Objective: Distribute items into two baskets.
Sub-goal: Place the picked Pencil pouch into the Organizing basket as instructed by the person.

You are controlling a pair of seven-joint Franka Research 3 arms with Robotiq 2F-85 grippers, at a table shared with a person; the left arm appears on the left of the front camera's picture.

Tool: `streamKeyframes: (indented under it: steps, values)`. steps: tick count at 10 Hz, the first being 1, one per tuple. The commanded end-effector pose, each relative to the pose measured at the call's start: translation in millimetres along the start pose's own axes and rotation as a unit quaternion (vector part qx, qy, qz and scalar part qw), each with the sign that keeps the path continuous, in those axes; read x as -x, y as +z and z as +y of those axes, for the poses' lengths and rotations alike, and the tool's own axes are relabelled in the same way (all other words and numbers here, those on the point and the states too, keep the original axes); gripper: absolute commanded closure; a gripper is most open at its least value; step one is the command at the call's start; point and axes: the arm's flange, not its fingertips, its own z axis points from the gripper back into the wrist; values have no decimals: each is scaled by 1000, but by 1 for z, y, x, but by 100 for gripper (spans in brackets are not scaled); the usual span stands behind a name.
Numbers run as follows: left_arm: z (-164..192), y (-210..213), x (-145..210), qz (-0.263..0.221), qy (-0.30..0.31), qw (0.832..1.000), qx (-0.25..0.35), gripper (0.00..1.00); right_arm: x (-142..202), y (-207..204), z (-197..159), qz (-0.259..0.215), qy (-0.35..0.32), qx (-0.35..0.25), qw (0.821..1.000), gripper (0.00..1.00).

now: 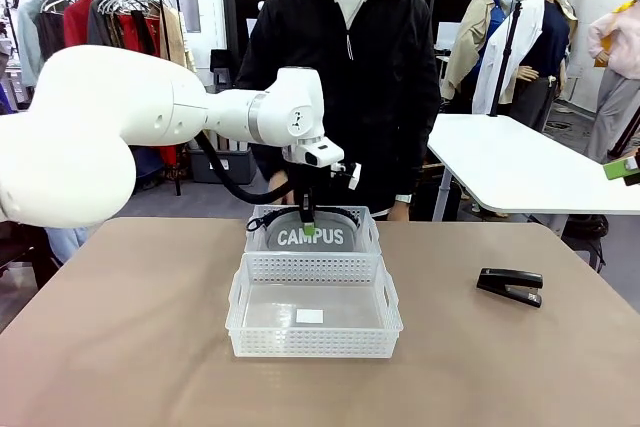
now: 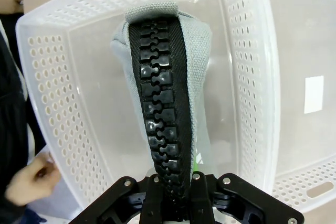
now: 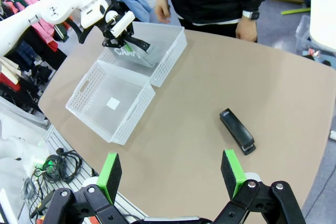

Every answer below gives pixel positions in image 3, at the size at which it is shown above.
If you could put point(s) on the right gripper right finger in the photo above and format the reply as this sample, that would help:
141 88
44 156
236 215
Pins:
236 179

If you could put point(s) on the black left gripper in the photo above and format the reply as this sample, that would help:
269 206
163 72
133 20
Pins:
107 33

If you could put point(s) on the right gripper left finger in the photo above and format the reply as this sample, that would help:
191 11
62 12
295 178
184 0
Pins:
105 182

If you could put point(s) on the grey CAMPUS pencil case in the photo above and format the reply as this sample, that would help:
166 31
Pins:
141 57

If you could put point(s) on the black stapler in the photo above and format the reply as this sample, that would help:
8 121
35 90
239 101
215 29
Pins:
237 129

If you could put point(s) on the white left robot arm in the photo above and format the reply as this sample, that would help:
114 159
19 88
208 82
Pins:
52 3

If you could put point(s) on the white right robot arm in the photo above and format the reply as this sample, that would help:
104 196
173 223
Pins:
324 9

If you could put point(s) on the person right hand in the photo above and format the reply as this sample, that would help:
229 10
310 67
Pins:
162 9

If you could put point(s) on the person left hand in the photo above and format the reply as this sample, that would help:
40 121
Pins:
246 31

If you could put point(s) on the white perforated plastic basket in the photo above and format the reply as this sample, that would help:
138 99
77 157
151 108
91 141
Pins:
168 48
105 95

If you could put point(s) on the pink hanging garment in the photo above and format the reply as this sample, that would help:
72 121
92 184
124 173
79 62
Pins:
39 24

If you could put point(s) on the white wrist watch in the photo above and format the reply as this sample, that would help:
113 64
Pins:
250 15

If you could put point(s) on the clear plastic storage bin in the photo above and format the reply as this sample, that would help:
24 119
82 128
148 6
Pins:
304 37

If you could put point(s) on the green stick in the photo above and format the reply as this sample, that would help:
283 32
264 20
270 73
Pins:
295 11

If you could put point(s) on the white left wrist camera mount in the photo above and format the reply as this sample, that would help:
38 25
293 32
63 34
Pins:
122 23

